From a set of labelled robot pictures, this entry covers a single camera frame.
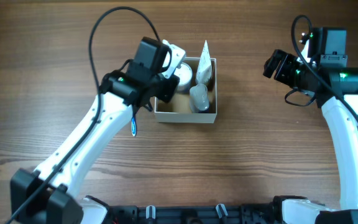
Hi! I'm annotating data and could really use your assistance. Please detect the cotton swab tub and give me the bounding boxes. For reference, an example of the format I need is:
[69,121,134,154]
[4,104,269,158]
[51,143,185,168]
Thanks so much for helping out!
[174,62,193,93]

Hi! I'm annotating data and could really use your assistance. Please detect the clear purple bottle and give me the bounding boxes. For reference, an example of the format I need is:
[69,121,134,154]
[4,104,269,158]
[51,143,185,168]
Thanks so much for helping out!
[189,84,209,113]

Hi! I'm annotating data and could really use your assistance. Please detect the white cream tube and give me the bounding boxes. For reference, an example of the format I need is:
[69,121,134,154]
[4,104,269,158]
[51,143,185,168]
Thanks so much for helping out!
[195,40,212,86]

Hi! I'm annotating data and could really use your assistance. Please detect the blue white toothbrush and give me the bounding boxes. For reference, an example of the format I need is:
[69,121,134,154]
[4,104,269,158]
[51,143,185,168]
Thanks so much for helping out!
[131,116,137,137]

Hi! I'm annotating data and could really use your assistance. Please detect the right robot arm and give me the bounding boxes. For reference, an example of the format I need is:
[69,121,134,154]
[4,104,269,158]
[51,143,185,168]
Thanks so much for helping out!
[263,27,358,223]

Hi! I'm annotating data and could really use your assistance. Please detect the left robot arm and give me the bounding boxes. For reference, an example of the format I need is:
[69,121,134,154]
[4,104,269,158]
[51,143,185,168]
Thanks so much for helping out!
[8,37,186,224]

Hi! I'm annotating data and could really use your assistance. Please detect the white cardboard box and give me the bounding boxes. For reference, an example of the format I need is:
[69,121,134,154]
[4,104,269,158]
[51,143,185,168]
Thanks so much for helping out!
[154,58,218,124]

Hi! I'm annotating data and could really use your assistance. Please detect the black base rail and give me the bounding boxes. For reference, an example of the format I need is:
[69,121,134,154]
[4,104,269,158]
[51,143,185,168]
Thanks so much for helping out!
[103,203,278,224]

